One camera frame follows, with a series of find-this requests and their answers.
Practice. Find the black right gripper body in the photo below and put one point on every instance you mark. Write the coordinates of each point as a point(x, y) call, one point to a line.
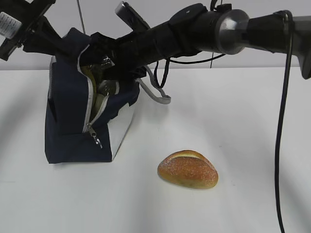
point(160, 42)

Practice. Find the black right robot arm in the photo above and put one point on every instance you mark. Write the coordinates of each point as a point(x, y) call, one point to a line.
point(228, 31)

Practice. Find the green lid glass container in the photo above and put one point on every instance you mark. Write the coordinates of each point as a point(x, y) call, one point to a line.
point(100, 103)

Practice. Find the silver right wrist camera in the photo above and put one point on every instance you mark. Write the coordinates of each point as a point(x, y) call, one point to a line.
point(131, 17)

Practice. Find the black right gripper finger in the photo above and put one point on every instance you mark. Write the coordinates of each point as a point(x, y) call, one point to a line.
point(99, 50)
point(119, 73)

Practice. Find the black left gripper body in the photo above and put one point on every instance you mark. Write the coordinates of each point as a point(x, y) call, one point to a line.
point(17, 18)

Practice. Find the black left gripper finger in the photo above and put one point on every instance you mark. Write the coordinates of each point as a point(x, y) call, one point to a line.
point(42, 38)

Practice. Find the yellow banana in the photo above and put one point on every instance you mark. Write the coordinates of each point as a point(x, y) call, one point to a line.
point(86, 70)

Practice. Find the brown bread roll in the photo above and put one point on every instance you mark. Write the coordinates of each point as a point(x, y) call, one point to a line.
point(188, 168)

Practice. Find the navy blue lunch bag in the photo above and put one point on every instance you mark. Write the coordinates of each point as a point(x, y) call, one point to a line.
point(73, 133)

